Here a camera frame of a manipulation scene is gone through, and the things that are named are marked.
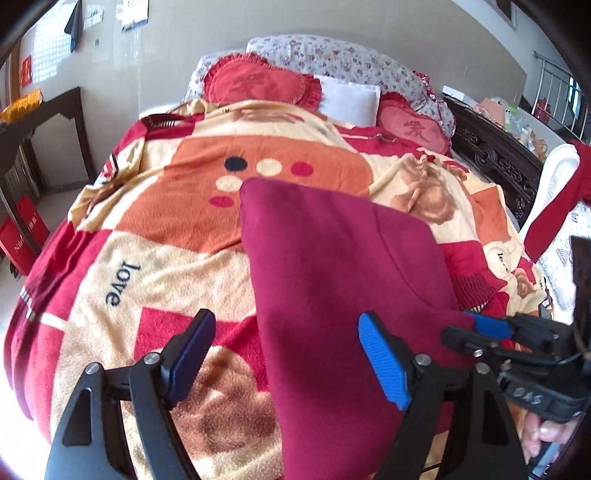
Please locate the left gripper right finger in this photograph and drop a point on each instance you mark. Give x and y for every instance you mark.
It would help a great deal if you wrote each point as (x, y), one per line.
(482, 440)

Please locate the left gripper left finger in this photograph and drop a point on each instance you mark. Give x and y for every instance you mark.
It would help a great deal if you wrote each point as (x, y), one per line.
(90, 440)

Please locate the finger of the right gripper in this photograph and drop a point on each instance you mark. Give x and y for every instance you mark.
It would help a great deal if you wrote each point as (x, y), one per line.
(477, 345)
(508, 325)

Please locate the maroon fleece sweater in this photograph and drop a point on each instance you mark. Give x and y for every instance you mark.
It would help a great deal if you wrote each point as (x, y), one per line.
(319, 259)

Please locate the person's right hand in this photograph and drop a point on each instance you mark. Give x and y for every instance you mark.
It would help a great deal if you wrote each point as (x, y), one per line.
(536, 431)

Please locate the white chair with red cloth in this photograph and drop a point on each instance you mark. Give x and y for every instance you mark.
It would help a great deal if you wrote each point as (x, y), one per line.
(561, 210)

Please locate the red gift bag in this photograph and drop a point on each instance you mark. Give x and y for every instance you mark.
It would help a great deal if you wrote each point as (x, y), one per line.
(33, 220)
(15, 248)

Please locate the red orange cream blanket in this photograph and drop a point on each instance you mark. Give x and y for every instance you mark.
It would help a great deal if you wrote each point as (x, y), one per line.
(156, 237)

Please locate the metal railing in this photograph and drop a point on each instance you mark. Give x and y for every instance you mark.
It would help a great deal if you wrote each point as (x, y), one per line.
(559, 101)

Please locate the right red heart pillow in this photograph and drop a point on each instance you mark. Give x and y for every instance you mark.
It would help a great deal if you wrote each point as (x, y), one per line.
(396, 115)

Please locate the red heart pillow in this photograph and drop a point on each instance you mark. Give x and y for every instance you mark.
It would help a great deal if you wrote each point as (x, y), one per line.
(396, 115)
(239, 77)

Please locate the white rectangular pillow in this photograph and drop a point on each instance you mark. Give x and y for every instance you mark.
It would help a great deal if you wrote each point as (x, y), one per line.
(349, 102)

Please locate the dark wooden side table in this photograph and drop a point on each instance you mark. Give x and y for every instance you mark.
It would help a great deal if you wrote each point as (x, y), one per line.
(61, 122)

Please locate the floral quilt bedding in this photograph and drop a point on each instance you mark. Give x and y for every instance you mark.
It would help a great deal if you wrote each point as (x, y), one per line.
(351, 62)

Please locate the yellow plastic basket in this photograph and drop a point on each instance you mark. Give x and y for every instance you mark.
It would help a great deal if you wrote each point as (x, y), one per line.
(22, 106)

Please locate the left red heart pillow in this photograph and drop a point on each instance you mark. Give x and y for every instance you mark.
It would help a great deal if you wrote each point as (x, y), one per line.
(239, 77)

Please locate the dark hanging cloth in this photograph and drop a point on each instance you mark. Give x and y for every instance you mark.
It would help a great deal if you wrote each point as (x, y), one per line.
(74, 26)

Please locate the dark carved wooden bed frame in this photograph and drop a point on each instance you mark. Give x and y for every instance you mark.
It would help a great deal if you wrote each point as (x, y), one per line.
(497, 156)

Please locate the red wall sticker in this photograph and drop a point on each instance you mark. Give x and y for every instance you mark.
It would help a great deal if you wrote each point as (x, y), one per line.
(26, 72)

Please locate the wall calendar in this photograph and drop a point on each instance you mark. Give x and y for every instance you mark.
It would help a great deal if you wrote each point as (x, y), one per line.
(133, 13)

